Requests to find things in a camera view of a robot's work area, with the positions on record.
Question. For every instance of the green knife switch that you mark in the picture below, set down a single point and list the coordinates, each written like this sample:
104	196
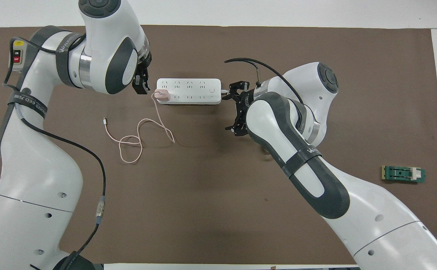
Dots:
402	174

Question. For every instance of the pink charger adapter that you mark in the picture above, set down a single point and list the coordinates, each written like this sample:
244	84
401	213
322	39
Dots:
163	96

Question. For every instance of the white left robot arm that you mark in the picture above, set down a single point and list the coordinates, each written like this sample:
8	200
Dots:
35	180

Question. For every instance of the brown table mat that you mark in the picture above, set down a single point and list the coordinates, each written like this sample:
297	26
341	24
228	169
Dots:
203	210

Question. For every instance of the grey on-off switch box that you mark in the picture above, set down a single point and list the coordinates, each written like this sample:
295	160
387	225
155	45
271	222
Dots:
16	56

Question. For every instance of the white power strip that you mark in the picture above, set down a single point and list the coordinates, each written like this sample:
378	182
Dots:
192	92

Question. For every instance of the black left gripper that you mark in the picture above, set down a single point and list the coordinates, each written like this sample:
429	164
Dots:
144	63

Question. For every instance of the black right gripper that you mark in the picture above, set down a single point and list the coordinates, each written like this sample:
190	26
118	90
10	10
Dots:
243	107

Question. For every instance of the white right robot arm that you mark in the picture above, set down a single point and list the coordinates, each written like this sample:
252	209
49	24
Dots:
316	187

